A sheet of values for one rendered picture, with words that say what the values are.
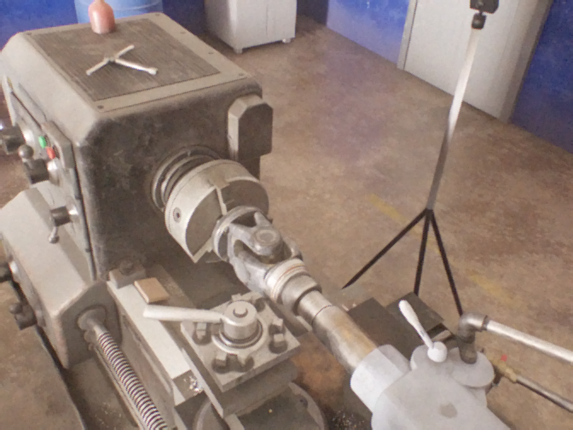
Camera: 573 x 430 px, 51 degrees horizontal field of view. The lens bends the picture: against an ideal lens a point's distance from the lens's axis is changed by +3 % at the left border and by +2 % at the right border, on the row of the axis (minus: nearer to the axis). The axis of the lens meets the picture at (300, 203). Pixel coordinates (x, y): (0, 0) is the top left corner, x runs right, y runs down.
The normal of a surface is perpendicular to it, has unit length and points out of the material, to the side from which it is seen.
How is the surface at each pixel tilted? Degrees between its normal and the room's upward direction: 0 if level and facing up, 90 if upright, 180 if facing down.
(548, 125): 90
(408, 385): 0
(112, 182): 90
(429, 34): 90
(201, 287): 0
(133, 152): 90
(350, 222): 0
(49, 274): 32
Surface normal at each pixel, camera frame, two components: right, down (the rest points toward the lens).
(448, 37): -0.80, 0.32
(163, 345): -0.41, -0.46
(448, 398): 0.07, -0.80
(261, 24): 0.60, 0.51
